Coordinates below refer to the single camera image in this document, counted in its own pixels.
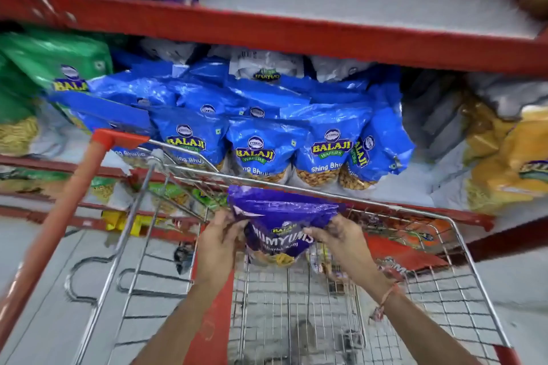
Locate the clear nut packet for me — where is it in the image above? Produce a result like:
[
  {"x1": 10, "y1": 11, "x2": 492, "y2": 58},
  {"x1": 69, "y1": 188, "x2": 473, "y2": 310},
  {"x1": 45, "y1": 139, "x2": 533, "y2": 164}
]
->
[{"x1": 306, "y1": 245, "x2": 343, "y2": 285}]

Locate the small yellow packet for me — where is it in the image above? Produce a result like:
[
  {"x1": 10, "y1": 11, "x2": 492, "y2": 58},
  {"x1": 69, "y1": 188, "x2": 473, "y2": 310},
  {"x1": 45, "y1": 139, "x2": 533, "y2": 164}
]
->
[{"x1": 100, "y1": 210, "x2": 150, "y2": 238}]

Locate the pile of blue peanut packets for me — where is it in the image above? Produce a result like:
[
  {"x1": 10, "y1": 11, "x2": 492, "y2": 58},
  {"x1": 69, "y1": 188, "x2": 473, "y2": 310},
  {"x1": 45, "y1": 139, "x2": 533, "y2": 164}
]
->
[{"x1": 48, "y1": 57, "x2": 417, "y2": 191}]

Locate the white packet with green label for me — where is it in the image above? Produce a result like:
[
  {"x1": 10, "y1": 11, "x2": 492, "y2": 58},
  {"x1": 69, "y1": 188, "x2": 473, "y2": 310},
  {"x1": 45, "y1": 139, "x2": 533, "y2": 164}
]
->
[{"x1": 228, "y1": 46, "x2": 305, "y2": 84}]

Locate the purple snack packet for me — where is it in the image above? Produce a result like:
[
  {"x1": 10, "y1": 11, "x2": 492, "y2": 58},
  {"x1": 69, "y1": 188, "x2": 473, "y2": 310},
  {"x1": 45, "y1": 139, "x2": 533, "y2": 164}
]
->
[{"x1": 226, "y1": 184, "x2": 348, "y2": 269}]

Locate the person's right hand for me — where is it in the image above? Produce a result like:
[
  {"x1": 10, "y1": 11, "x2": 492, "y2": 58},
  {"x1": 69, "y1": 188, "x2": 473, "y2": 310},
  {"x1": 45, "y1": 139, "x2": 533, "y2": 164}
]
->
[{"x1": 306, "y1": 214, "x2": 382, "y2": 290}]

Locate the person's left forearm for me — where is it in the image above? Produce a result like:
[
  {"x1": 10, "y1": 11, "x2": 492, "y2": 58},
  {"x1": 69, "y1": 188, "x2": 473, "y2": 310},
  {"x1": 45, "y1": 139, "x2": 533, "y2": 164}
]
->
[{"x1": 132, "y1": 271, "x2": 235, "y2": 365}]

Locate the person's right forearm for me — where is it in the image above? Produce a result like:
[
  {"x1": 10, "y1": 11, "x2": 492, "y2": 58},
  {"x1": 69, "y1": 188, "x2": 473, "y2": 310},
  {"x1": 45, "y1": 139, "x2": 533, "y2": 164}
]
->
[{"x1": 365, "y1": 270, "x2": 485, "y2": 365}]

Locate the red thread wrist bracelet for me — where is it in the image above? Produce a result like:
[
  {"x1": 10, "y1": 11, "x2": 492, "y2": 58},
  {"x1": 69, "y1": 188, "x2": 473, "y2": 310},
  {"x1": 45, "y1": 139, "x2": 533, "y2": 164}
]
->
[{"x1": 369, "y1": 265, "x2": 406, "y2": 323}]

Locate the small green snack packet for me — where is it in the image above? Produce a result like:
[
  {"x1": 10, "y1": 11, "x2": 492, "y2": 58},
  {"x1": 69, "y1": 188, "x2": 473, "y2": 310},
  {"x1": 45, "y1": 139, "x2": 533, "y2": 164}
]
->
[{"x1": 146, "y1": 183, "x2": 229, "y2": 212}]

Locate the metal shopping cart red handle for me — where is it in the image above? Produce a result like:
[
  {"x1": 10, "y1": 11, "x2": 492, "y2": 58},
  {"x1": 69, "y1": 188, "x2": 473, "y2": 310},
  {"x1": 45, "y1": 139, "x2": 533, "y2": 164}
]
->
[{"x1": 0, "y1": 129, "x2": 522, "y2": 365}]

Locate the orange red snack packet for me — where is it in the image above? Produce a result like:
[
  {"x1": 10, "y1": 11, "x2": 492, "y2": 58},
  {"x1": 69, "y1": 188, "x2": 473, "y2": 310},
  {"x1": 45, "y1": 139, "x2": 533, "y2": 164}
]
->
[{"x1": 353, "y1": 206, "x2": 456, "y2": 272}]

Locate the white snack packet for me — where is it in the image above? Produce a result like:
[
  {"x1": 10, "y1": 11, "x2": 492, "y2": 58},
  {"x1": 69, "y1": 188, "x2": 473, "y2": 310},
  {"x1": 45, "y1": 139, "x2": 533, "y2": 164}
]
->
[{"x1": 309, "y1": 56, "x2": 378, "y2": 84}]

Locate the red metal shelf rack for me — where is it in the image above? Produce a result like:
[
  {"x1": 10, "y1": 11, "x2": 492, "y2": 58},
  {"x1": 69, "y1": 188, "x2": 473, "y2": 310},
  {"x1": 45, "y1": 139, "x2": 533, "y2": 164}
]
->
[{"x1": 0, "y1": 0, "x2": 548, "y2": 263}]

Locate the green packet with yellow noodles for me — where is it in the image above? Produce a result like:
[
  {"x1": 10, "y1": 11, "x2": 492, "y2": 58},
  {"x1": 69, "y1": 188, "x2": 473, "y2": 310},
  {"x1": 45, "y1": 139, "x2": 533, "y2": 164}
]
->
[{"x1": 0, "y1": 52, "x2": 43, "y2": 157}]

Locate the green yellow snack packet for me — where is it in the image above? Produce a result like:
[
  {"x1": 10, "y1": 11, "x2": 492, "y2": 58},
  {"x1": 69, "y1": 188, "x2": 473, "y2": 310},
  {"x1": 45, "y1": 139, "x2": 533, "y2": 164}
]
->
[{"x1": 0, "y1": 167, "x2": 117, "y2": 203}]

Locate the person's left hand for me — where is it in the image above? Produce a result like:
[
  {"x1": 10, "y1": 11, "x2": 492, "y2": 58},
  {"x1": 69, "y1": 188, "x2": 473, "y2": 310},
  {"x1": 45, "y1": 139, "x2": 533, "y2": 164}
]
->
[{"x1": 194, "y1": 208, "x2": 250, "y2": 289}]

